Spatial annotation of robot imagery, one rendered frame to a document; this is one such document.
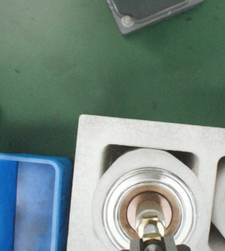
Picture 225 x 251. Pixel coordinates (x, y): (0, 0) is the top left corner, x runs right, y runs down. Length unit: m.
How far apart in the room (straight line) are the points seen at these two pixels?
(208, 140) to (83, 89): 0.25
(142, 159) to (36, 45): 0.34
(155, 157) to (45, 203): 0.31
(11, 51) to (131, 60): 0.20
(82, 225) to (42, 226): 0.21
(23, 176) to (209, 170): 0.31
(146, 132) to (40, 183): 0.26
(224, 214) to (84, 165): 0.14
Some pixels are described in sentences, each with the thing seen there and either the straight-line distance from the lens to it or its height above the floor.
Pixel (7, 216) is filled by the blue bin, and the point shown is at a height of 0.03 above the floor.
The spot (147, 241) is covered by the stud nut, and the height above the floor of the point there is 0.33.
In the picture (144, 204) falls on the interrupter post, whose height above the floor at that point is 0.26.
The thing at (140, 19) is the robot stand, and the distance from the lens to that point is 0.51.
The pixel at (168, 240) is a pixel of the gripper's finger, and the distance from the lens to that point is 0.16.
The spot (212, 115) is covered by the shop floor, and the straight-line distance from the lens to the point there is 0.52.
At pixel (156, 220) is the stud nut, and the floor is 0.30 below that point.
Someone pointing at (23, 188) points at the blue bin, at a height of 0.00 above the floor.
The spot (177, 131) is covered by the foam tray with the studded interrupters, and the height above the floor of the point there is 0.18.
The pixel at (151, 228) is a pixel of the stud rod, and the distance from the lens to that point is 0.21.
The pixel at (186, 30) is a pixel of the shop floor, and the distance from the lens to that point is 0.53.
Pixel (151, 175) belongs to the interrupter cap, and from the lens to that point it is 0.25.
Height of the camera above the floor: 0.50
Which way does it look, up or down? 85 degrees down
